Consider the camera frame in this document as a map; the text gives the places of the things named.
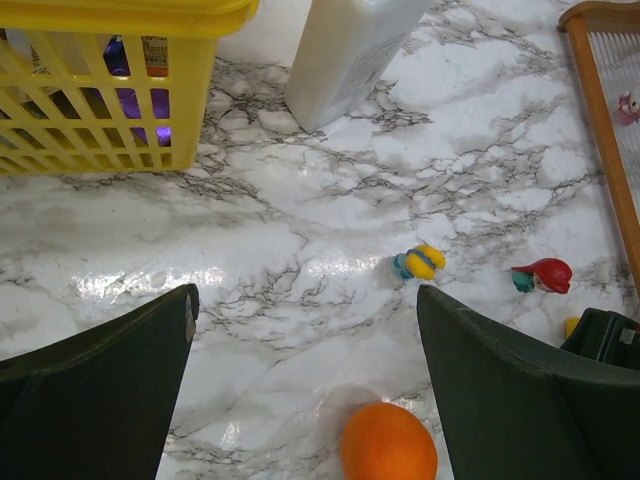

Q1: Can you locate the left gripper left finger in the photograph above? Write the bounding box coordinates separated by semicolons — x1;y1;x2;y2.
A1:
1;284;199;479

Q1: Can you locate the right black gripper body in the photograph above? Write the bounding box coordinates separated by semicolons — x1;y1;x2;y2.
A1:
561;308;639;370

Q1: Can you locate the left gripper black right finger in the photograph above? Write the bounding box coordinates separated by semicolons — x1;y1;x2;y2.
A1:
417;286;639;479

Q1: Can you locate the red hat figure toy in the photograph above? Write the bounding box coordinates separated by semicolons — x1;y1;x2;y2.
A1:
511;258;573;294

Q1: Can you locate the orange fruit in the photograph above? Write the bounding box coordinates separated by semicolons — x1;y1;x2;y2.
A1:
340;402;438;480

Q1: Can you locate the pink round toy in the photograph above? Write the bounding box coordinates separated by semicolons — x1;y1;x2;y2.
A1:
614;85;640;126

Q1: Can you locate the yellow plastic basket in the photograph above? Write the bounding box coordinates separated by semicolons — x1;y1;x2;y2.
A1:
1;1;258;176

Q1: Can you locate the white bottle black cap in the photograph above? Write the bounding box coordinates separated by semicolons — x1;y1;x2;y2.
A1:
284;0;432;133

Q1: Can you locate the brown tiered wooden shelf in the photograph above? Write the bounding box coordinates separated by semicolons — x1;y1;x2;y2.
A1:
558;1;639;283

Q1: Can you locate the yellow duck toy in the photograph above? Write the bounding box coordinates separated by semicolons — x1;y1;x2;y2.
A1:
565;317;581;339

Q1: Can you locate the small minion toy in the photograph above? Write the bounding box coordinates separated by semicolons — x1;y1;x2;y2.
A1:
391;244;446;281

